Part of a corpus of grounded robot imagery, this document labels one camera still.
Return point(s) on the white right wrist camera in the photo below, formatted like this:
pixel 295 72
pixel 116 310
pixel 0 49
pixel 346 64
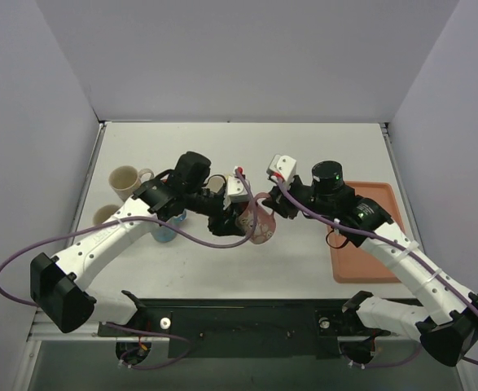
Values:
pixel 282 167

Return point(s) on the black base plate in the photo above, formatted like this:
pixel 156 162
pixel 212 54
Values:
pixel 255 328

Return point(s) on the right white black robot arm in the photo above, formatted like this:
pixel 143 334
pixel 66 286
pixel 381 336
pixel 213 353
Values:
pixel 445 322

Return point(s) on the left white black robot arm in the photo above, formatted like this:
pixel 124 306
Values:
pixel 60 285

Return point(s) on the pink plastic tray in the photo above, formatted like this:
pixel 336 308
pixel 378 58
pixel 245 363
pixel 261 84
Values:
pixel 351 264

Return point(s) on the beige patterned mug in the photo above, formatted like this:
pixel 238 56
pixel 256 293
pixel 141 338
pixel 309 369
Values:
pixel 104 213

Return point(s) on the yellow mug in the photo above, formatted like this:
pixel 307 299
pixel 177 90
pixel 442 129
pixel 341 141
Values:
pixel 216 186

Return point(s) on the blue mug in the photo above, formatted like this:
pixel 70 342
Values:
pixel 163 234

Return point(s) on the white patterned mug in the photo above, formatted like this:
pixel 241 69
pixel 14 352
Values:
pixel 125 179

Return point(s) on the pink mug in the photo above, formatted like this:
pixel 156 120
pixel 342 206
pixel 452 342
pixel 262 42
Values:
pixel 266 224

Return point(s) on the aluminium rail frame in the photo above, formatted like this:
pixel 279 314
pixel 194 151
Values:
pixel 295 263

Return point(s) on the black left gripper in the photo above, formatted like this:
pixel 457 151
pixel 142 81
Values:
pixel 225 220

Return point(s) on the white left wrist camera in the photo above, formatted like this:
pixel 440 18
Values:
pixel 236 190

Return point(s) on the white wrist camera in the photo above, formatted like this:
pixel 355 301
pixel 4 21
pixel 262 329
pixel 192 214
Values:
pixel 236 190
pixel 282 167

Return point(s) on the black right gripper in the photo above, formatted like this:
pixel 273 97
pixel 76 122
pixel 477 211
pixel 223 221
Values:
pixel 282 201

